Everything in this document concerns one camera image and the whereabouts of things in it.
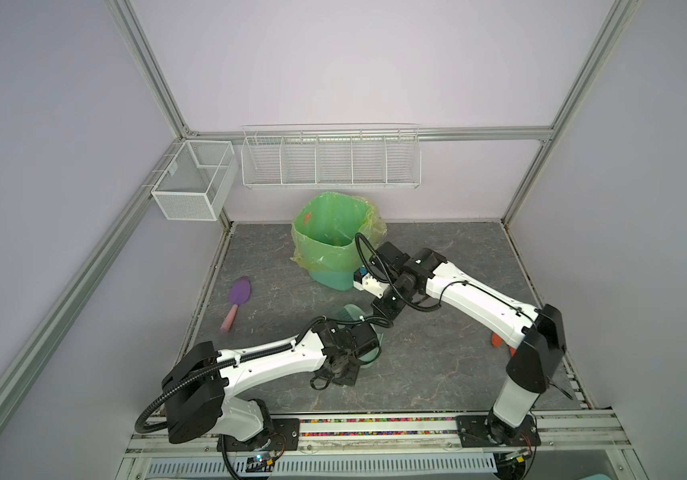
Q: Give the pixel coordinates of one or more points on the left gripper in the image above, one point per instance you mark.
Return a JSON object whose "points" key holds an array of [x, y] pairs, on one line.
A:
{"points": [[350, 378]]}

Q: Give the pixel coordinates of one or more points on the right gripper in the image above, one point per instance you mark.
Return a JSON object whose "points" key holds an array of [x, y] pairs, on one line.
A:
{"points": [[382, 311]]}

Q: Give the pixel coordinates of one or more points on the green hand brush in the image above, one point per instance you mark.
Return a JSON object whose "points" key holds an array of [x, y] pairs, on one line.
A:
{"points": [[349, 314]]}

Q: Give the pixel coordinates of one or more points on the green dustpan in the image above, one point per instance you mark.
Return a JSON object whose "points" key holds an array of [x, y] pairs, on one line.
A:
{"points": [[368, 359]]}

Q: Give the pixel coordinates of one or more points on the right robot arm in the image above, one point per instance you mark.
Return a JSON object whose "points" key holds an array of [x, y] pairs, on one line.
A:
{"points": [[427, 281]]}

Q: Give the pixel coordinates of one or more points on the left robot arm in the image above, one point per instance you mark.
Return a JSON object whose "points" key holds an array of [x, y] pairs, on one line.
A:
{"points": [[202, 393]]}

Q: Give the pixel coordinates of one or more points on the green trash bin with bag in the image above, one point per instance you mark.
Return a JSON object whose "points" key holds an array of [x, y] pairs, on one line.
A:
{"points": [[323, 234]]}

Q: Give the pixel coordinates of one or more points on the red rubber glove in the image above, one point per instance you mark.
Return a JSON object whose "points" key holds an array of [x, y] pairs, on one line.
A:
{"points": [[497, 342]]}

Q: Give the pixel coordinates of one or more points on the purple pink spatula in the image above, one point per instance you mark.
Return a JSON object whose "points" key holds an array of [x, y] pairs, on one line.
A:
{"points": [[238, 295]]}

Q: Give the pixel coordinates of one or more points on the small white mesh basket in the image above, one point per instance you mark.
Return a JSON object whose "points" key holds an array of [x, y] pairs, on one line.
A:
{"points": [[197, 180]]}

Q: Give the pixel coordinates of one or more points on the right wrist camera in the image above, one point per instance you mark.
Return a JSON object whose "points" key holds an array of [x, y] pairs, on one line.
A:
{"points": [[366, 282]]}

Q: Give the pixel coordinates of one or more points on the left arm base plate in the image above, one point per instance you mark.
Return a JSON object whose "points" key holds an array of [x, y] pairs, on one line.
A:
{"points": [[282, 435]]}

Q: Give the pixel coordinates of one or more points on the long white wire basket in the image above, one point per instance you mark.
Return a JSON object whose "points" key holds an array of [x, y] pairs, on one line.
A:
{"points": [[331, 156]]}

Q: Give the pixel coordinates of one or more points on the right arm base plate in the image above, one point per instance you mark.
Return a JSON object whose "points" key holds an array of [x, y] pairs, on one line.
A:
{"points": [[484, 430]]}

